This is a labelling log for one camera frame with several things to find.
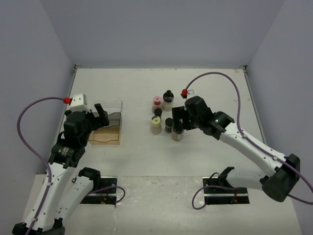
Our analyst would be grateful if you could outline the black-knob bottle brown contents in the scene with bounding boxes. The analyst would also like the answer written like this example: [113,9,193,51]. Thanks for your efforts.
[171,121,184,141]

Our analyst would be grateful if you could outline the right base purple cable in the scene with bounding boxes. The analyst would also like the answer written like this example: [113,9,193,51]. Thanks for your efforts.
[191,185,240,211]

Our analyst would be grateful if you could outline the black lid jar centre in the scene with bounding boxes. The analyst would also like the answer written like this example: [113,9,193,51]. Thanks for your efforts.
[154,108,162,118]

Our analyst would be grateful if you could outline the yellow lid spice bottle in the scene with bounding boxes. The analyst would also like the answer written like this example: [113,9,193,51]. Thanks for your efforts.
[150,116,162,135]

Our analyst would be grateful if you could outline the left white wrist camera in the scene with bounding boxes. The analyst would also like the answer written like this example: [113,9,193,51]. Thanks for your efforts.
[69,94,89,113]

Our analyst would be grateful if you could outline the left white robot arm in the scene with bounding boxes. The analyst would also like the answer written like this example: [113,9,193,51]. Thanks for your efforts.
[12,103,109,235]

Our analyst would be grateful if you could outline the black-knob bottle white contents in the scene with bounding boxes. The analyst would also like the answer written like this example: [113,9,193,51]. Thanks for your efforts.
[162,90,174,112]

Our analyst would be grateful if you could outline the smoky grey plastic bin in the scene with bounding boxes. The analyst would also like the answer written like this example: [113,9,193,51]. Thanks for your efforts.
[104,112,122,128]

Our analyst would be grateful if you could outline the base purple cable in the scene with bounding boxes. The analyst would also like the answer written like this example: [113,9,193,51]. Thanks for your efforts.
[87,186,126,204]
[191,185,240,211]

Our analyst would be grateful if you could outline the aluminium table rail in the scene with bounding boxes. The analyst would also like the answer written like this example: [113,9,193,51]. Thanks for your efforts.
[67,64,81,98]
[239,65,267,144]

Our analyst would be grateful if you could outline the pink lid spice bottle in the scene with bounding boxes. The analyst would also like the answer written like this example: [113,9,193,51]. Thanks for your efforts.
[152,96,162,113]

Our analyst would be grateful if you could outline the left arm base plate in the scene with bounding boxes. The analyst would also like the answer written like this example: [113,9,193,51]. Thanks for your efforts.
[80,175,118,205]

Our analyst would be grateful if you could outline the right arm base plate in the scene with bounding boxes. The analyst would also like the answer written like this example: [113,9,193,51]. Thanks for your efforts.
[202,176,250,205]

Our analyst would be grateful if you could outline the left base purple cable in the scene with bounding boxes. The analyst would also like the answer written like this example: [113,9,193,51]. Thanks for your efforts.
[87,186,126,204]

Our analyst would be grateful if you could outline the left aluminium table rail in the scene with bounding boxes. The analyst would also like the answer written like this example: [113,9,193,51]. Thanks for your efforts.
[67,64,81,98]

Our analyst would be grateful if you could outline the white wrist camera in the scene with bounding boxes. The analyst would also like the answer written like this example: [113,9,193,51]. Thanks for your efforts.
[69,94,89,113]
[181,89,198,100]

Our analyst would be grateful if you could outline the clear plastic bin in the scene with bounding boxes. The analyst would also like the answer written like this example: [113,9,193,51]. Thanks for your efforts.
[94,99,123,115]

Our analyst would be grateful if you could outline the black lid pepper jar front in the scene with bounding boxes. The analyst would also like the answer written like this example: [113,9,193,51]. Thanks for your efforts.
[164,117,173,134]

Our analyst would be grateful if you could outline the right aluminium table rail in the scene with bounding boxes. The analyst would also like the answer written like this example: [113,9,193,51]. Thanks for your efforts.
[239,65,267,144]

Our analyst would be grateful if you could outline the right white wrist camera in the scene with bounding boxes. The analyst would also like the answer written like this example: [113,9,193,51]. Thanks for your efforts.
[181,89,198,100]

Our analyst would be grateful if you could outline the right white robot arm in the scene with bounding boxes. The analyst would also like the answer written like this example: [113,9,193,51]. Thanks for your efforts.
[172,95,300,202]

